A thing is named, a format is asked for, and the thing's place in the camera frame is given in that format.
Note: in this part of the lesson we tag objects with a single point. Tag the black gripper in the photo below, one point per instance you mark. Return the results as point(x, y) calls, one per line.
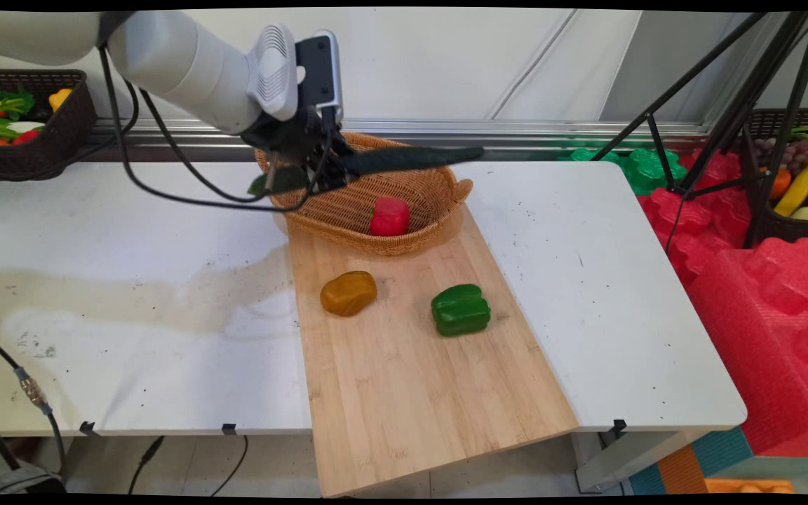
point(292, 133)

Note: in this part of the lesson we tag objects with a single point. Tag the long dark green cucumber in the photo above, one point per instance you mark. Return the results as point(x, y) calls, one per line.
point(411, 158)

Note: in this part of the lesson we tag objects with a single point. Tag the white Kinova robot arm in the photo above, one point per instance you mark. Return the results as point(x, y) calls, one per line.
point(179, 63)

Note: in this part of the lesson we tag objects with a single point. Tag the red toy bell pepper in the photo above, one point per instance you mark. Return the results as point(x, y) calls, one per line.
point(390, 217)

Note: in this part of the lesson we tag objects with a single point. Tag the orange toy bell pepper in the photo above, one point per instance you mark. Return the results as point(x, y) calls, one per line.
point(348, 293)

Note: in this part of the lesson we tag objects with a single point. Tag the green toy bell pepper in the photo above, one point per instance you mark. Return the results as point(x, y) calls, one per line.
point(460, 310)

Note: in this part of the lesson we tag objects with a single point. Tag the bamboo cutting board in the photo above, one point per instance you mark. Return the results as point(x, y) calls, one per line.
point(411, 351)

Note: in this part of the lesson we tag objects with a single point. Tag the dark woven vegetable basket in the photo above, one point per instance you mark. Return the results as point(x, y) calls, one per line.
point(67, 133)

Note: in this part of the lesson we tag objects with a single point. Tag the small yellow toy pepper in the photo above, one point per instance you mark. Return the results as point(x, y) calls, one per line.
point(60, 98)

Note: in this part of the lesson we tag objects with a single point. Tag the red toy chili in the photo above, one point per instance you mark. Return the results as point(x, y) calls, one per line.
point(26, 137)

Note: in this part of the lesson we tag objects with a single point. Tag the white toy vegetable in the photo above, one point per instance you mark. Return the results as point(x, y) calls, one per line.
point(25, 127)

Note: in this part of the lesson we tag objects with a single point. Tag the green leafy toy vegetable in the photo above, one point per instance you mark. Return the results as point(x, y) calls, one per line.
point(17, 100)

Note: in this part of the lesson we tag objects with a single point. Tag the green foam mat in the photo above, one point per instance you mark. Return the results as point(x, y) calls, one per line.
point(646, 170)

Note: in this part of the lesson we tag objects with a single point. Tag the grey base equipment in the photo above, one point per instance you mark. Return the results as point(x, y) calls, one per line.
point(15, 482)

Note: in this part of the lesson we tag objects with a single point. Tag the white table leg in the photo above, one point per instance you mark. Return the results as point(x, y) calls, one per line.
point(628, 459)

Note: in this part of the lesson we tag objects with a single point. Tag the orange toy fruit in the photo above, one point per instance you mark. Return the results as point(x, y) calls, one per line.
point(780, 184)

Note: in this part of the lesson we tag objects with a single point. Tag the dark woven fruit basket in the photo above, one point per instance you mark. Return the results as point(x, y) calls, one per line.
point(790, 228)

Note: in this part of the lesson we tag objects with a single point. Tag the purple toy grapes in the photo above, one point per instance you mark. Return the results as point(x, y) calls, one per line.
point(797, 154)

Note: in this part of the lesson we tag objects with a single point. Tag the yellow toy banana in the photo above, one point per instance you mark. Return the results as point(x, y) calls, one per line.
point(797, 189)

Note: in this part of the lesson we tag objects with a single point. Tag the teal and orange foam mat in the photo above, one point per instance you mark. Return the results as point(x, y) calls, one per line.
point(698, 463)

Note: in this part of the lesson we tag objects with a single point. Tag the large red foam mat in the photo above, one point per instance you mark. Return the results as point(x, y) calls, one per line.
point(769, 337)

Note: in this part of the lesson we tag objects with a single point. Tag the black silver wrist camera box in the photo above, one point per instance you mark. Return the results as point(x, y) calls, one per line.
point(321, 70)

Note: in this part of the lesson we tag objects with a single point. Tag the silver metal wall rail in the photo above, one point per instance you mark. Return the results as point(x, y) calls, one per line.
point(516, 130)

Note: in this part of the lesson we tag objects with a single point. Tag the black camera tripod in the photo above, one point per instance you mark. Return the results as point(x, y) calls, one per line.
point(748, 112)

